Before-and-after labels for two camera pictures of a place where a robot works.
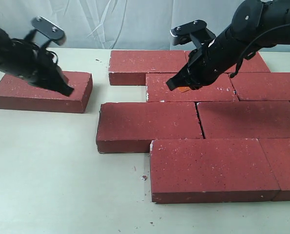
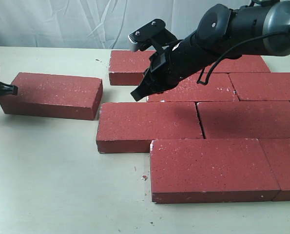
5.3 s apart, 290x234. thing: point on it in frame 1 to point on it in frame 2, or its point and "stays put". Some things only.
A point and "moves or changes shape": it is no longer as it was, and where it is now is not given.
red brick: (129, 127) stays put
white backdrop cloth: (115, 24) stays put
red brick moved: (12, 93) moves or changes shape
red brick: (157, 90) stays put
